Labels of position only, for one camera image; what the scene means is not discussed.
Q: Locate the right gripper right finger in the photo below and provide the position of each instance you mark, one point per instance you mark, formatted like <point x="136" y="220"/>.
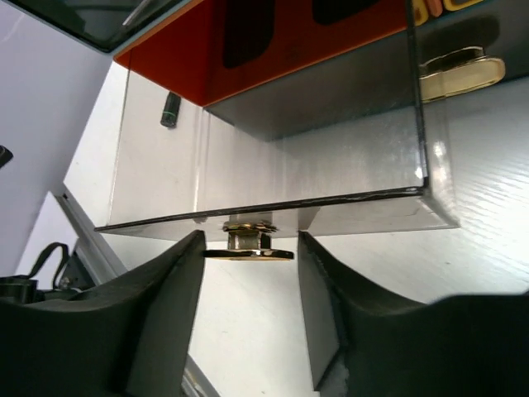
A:
<point x="365" y="340"/>

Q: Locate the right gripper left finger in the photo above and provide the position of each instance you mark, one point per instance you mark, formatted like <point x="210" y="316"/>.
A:
<point x="126" y="337"/>

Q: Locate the small precision screwdriver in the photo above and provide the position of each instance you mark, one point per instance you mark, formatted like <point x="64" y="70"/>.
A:
<point x="170" y="113"/>

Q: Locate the clear drawer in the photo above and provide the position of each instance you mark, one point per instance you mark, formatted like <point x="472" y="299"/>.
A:
<point x="385" y="172"/>

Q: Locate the teal drawer cabinet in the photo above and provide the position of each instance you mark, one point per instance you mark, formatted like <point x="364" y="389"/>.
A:
<point x="278" y="68"/>

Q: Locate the aluminium table edge rail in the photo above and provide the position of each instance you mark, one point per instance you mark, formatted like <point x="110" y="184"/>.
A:
<point x="103" y="256"/>

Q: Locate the gold middle drawer handle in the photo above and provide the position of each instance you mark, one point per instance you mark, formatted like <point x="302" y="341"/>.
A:
<point x="249" y="242"/>

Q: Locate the gold drawer handle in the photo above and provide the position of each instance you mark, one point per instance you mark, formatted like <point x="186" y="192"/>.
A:
<point x="458" y="72"/>
<point x="249" y="242"/>

